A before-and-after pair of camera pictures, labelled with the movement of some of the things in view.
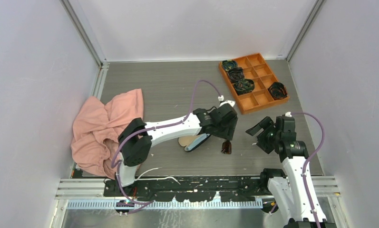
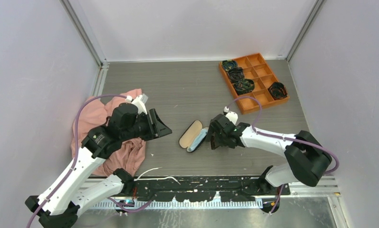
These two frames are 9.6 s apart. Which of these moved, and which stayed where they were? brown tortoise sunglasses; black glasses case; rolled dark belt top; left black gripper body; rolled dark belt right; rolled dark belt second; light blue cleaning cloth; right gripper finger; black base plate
Moved: right gripper finger; brown tortoise sunglasses; left black gripper body
Stayed: rolled dark belt right; rolled dark belt top; black glasses case; rolled dark belt second; black base plate; light blue cleaning cloth
